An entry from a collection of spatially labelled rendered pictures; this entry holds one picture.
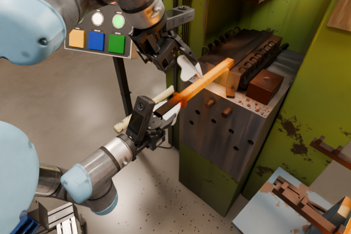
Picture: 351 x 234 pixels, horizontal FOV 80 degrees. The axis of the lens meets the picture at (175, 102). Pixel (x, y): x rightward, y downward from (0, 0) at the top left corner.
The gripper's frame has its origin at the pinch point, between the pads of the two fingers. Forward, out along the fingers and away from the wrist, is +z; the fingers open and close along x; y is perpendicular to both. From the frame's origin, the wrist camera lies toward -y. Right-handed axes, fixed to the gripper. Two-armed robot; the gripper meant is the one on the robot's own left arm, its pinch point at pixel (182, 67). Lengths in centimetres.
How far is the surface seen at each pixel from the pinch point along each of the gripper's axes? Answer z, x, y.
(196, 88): 11.1, 1.8, -0.3
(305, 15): 34, 13, -63
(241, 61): 25.5, 3.7, -24.3
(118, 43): 11.8, -42.2, -3.0
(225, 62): 20.5, 0.8, -18.2
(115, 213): 87, -32, 73
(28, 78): 97, -230, 50
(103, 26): 7, -51, -5
